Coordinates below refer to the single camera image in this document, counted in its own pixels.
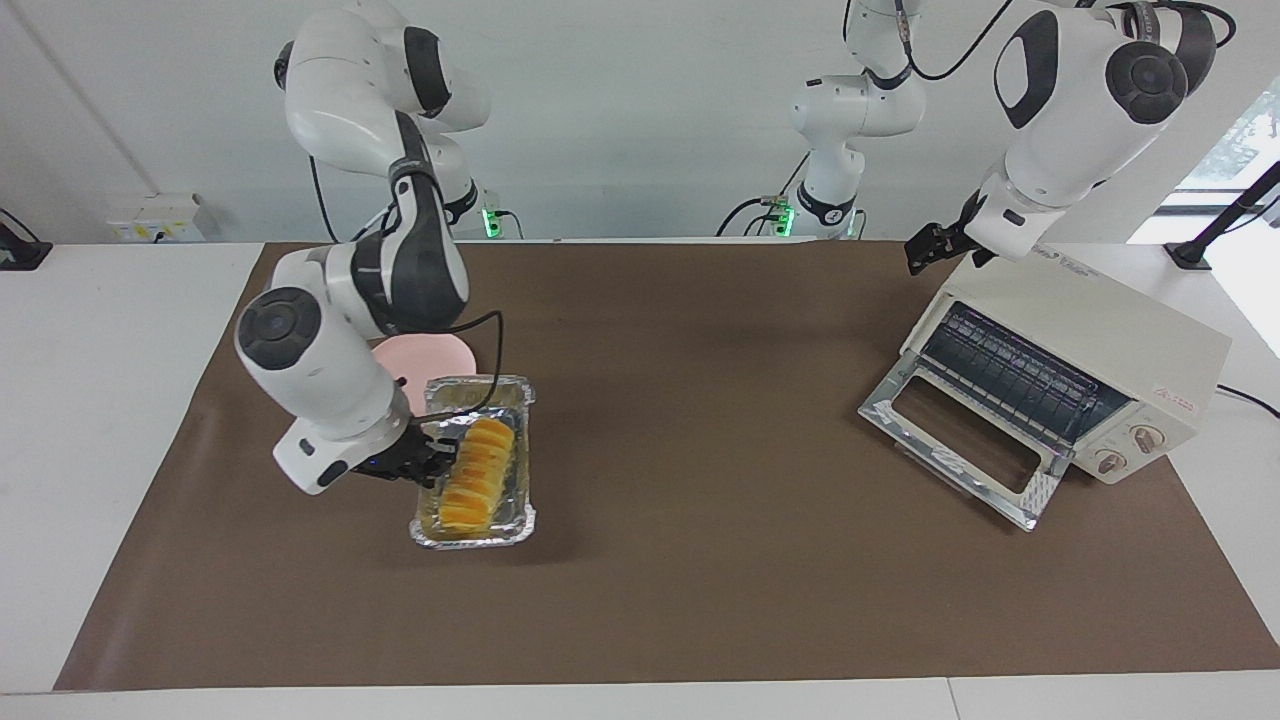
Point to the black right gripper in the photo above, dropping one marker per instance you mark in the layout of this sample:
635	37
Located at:
395	460

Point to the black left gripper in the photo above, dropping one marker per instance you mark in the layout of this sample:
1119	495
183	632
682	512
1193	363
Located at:
972	225

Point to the sliced orange bread loaf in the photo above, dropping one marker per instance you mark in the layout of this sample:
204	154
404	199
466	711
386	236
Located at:
480	470

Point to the aluminium foil tray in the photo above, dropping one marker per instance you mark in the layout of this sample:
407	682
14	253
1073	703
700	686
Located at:
520	420

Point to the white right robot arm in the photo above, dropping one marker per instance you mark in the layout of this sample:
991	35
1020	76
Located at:
320	380

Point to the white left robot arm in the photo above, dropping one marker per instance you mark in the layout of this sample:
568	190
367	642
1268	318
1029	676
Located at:
1060	120

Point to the white toaster oven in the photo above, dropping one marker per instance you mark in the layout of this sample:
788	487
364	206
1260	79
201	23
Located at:
1100	320

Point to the glass oven door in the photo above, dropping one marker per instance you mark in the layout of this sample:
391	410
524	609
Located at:
960	430

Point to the beige oven knob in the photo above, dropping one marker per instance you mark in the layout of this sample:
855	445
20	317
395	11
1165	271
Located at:
1110	461
1145	437

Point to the pink round plate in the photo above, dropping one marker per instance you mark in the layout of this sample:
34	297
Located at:
440	355

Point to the brown paper table mat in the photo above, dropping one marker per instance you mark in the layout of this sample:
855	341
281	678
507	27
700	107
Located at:
700	560

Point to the window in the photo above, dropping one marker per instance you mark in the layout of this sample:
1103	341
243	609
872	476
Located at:
1240	140

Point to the black camera stand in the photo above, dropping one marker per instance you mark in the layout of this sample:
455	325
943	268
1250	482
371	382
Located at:
1215	235

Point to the white wall socket box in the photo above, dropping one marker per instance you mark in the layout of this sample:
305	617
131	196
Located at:
150	220

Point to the black clamp mount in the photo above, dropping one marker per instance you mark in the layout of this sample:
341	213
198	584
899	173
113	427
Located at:
20	255

